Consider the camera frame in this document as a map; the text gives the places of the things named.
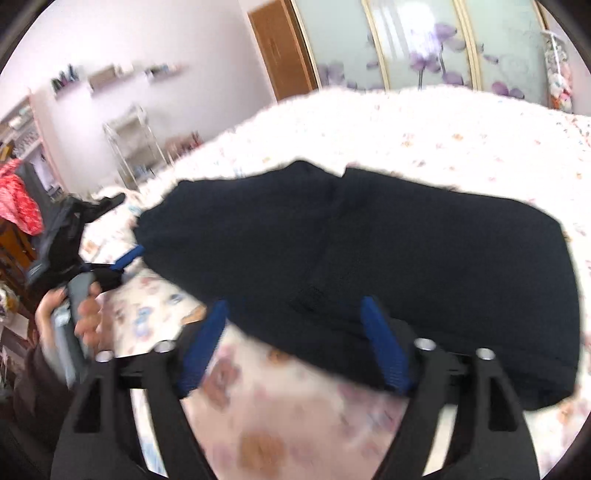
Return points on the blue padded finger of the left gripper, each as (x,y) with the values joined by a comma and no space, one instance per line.
(126,259)

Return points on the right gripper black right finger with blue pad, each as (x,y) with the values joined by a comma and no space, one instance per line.
(490,438)

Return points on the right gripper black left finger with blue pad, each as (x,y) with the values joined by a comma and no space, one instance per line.
(99,437)

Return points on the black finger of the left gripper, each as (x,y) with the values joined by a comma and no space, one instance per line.
(98,208)

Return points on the black pants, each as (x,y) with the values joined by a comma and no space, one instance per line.
(294,252)

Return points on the dark sleeved left forearm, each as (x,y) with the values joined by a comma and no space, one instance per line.
(42,399)

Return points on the person's left hand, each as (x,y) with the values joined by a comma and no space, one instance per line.
(94,327)

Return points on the red patterned cloth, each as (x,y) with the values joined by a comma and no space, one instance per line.
(16,205)

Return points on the white metal rack trolley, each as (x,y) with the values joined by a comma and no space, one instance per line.
(134,146)

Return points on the pink white bookshelf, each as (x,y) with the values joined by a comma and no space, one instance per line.
(21,129)

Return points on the floral cartoon bed sheet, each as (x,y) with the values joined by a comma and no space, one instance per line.
(261,413)

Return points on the brown wooden wardrobe side panel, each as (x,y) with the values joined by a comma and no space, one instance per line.
(285,55)

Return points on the hanging plush toy organizer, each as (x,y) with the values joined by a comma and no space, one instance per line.
(559,75)

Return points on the glass sliding wardrobe floral doors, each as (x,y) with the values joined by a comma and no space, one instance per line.
(493,46)

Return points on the white wall shelf box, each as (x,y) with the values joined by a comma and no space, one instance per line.
(104,78)
(161,71)
(67,81)

